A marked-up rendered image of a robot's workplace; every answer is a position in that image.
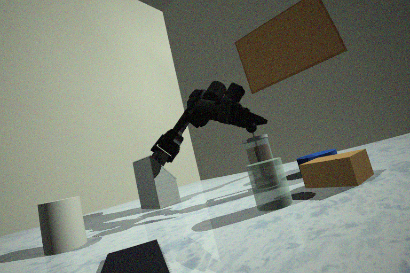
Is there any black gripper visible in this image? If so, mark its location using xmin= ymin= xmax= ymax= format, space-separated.
xmin=209 ymin=98 xmax=268 ymax=128

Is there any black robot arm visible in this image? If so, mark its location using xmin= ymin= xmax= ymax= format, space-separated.
xmin=151 ymin=81 xmax=245 ymax=166

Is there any blue cylinder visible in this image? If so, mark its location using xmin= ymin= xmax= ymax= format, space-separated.
xmin=296 ymin=149 xmax=338 ymax=165

